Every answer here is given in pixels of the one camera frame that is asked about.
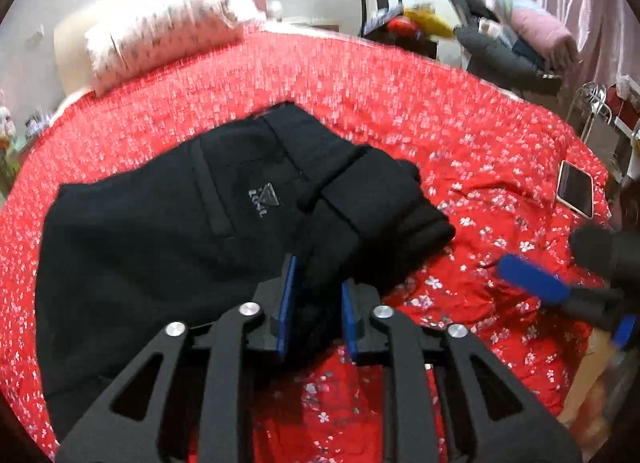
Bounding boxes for yellow plush toy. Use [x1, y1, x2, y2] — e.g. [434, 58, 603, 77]
[404, 5, 455, 38]

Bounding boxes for pink folded blanket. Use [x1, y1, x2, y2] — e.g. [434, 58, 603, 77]
[492, 0, 582, 67]

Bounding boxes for red floral blanket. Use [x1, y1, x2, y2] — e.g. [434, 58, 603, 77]
[0, 29, 615, 463]

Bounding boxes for red plush toy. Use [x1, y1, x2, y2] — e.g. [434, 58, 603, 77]
[386, 16, 422, 37]

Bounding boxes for smartphone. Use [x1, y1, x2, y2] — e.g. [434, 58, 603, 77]
[556, 159, 595, 220]

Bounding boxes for cluttered nightstand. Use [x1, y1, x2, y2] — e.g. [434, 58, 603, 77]
[19, 110, 53, 141]

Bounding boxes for white printed pillow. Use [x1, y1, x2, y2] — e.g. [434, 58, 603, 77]
[83, 0, 267, 97]

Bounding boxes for light wooden nightstand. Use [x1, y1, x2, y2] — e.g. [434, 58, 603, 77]
[280, 16, 342, 38]

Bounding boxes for grey baby bouncer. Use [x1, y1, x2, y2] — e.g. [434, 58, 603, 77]
[437, 0, 565, 97]

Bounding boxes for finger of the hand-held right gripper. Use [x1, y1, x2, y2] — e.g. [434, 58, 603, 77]
[497, 253, 627, 316]
[570, 223, 640, 290]

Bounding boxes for white metal rack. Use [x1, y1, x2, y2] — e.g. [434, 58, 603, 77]
[565, 74, 640, 179]

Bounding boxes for black pants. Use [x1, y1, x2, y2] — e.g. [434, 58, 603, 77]
[35, 102, 457, 444]

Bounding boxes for stack of plush toys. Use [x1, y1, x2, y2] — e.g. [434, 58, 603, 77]
[0, 90, 17, 179]

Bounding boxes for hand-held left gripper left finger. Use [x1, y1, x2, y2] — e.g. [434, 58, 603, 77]
[55, 253, 301, 463]

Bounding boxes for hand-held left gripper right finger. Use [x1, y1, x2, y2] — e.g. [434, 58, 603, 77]
[341, 281, 584, 463]

